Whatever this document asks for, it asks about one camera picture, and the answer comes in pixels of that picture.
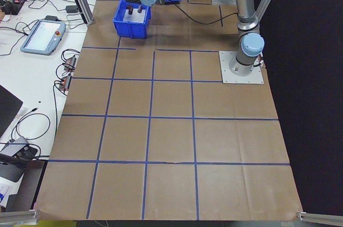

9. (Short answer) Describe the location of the blue bin with batteries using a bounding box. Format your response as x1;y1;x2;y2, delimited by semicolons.
112;0;152;40

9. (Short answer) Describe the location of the grey box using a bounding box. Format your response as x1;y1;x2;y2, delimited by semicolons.
0;160;25;185

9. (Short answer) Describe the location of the white paper bin liner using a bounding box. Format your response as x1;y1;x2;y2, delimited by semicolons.
122;7;147;24

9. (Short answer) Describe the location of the grey blue teach pendant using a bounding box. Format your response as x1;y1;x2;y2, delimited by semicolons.
20;19;67;56

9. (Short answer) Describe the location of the grey usb hub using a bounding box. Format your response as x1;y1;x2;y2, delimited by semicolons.
0;135;29;158

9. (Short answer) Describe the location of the aluminium corner profile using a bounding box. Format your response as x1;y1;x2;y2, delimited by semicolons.
296;210;343;222
0;209;41;225

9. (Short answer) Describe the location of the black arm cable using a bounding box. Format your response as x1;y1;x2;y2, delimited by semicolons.
171;3;239;26

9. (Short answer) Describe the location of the black orange cable adapter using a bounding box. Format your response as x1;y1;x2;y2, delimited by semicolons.
62;55;79;72
55;75;73;91

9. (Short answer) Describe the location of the black frame cover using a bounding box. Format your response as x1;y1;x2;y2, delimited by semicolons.
251;0;343;216

